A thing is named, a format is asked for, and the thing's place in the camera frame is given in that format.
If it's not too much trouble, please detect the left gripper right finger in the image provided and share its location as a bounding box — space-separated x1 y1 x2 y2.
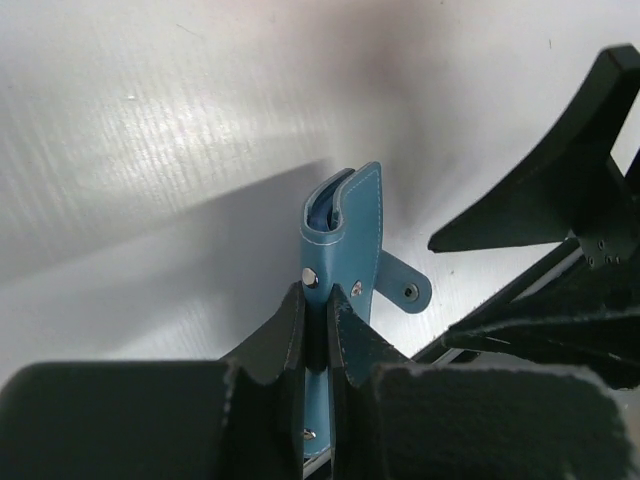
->
327 287 630 479

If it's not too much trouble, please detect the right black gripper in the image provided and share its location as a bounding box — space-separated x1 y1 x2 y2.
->
428 44 639 390

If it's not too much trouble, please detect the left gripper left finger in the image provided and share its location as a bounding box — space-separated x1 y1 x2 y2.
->
1 284 305 479

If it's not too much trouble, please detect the blue leather card holder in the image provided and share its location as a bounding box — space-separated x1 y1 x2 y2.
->
299 162 432 459

